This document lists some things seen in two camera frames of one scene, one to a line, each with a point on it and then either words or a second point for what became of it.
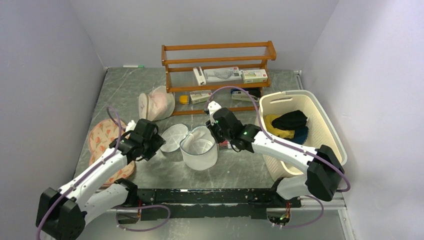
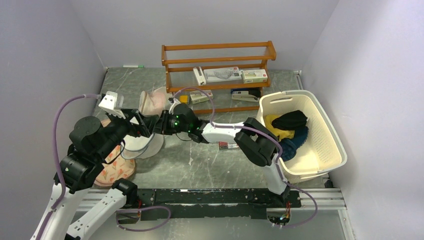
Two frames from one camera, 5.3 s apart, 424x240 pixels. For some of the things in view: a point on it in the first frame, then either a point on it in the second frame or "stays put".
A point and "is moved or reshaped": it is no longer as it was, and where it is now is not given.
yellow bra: x=286 y=134 stays put
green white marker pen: x=133 y=66 stays put
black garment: x=290 y=120 stays put
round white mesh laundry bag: x=198 y=145 is moved or reshaped
